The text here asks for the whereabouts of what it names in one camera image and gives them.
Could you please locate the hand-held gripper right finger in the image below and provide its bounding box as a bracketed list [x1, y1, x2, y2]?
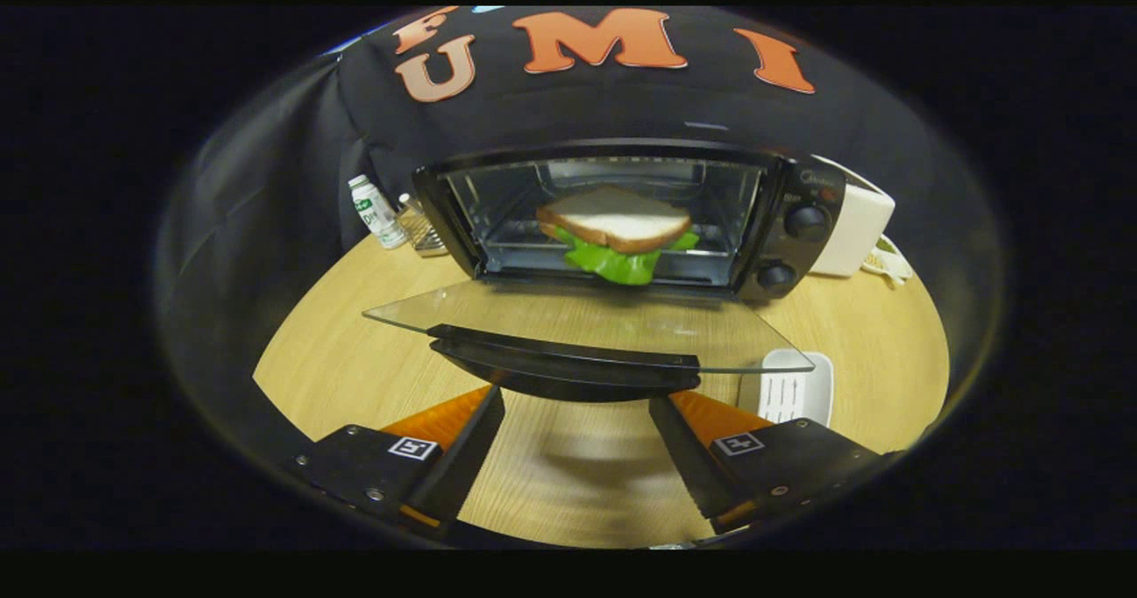
[648, 390, 894, 535]

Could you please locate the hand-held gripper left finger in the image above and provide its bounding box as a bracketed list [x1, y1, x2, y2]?
[293, 385, 506, 532]

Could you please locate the toast and lettuce sandwich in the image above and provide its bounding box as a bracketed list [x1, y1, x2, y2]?
[536, 184, 701, 287]

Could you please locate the black toaster oven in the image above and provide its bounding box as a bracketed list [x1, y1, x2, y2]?
[362, 140, 847, 403]

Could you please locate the white pop-up toaster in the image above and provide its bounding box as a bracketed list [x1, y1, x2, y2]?
[807, 155, 897, 278]

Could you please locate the small white rectangular tray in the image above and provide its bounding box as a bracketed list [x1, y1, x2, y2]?
[758, 348, 837, 428]

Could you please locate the white bottle green label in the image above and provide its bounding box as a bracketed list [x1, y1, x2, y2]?
[347, 174, 409, 251]

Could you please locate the white divided dish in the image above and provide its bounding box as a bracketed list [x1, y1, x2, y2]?
[860, 235, 915, 285]

